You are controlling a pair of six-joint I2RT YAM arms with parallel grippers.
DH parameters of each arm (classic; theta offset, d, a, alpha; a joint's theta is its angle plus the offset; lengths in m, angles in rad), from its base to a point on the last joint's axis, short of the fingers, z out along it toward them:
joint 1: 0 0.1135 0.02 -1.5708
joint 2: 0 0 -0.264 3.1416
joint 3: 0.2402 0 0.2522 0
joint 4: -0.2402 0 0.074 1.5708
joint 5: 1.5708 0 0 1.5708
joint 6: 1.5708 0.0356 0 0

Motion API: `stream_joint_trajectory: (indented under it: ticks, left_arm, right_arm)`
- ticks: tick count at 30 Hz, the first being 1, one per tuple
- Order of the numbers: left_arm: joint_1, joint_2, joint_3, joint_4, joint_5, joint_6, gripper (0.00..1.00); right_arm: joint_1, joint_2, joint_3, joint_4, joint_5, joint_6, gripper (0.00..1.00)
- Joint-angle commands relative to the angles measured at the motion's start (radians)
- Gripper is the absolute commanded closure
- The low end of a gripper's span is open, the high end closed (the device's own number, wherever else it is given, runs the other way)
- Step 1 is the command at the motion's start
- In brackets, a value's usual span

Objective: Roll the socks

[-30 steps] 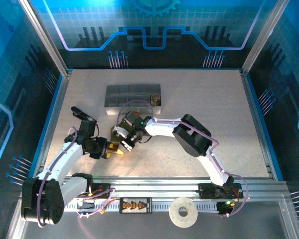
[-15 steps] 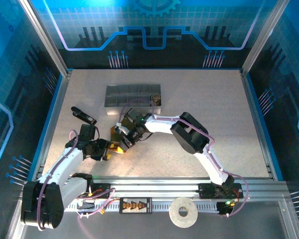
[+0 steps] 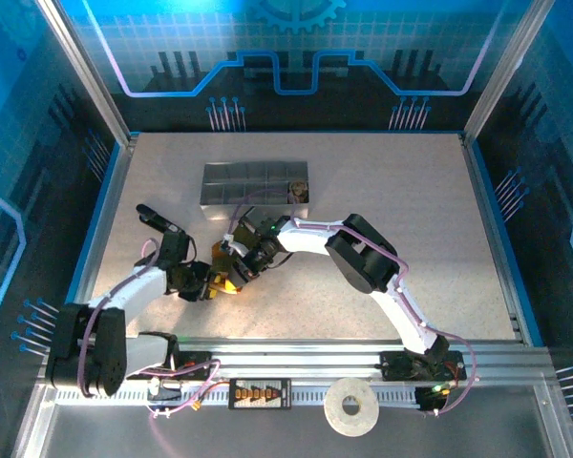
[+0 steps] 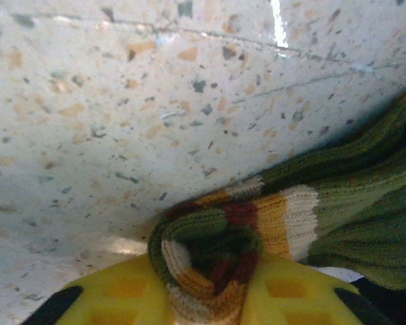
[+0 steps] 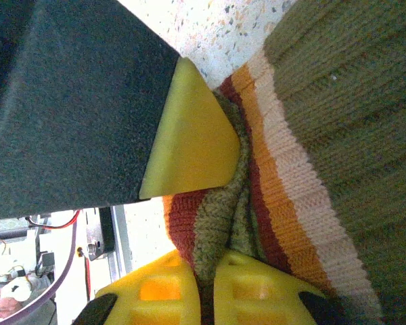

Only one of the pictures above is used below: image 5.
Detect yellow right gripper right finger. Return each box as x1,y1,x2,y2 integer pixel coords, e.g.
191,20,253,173
212,250,346,325

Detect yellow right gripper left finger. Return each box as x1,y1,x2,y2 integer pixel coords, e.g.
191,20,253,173
72,248,202,325

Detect olive green orange-toed sock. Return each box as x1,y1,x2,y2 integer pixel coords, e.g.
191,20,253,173
162,0,406,325

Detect person's hand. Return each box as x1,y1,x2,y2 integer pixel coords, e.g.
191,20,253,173
0,293,25,322

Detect aluminium table rail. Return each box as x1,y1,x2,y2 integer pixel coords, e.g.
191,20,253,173
84,204,133,282

